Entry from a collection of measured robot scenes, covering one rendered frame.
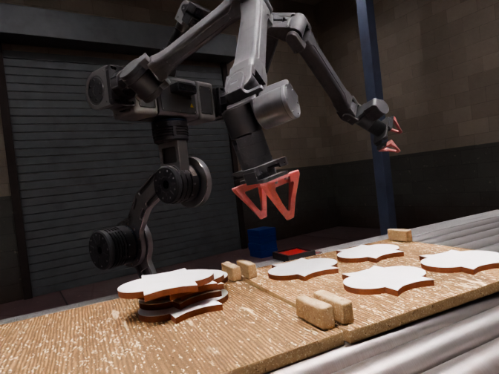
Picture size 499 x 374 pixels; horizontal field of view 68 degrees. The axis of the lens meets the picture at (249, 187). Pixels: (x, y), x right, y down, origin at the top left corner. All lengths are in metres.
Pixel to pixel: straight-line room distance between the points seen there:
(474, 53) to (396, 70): 1.17
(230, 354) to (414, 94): 6.13
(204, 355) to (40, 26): 5.07
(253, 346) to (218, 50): 5.73
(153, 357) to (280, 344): 0.14
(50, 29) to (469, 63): 5.41
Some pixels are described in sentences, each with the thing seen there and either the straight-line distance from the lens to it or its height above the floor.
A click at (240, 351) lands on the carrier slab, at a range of 0.43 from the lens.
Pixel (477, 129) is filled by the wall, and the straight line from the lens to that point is 5.94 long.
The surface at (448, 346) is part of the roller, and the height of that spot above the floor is 0.91.
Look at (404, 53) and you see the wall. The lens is 6.61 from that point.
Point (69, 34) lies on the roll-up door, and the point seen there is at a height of 3.14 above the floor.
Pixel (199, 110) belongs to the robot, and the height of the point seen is 1.41.
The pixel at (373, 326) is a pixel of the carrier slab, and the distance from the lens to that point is 0.47.
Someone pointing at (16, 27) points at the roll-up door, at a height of 3.16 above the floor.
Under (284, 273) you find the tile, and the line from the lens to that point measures 0.66.
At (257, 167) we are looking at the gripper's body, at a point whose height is 1.13.
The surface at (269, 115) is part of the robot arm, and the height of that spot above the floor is 1.21.
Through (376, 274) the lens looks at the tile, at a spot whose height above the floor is 0.95.
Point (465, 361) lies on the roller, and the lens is 0.44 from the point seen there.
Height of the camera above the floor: 1.11
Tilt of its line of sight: 1 degrees down
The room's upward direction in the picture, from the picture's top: 6 degrees counter-clockwise
